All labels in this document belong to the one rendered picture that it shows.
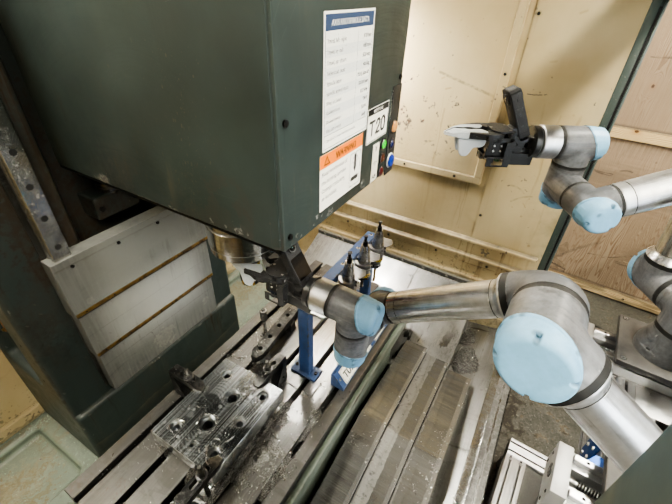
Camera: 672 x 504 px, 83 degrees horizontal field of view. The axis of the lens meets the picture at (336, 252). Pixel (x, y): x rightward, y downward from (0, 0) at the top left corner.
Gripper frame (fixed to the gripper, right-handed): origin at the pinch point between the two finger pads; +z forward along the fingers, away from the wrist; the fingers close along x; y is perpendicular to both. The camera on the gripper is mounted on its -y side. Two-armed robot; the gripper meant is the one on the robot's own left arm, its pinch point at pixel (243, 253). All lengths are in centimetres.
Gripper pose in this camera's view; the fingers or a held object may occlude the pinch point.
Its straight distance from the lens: 91.8
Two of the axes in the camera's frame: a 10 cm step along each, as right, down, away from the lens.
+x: 5.1, -4.9, 7.1
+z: -8.6, -3.3, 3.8
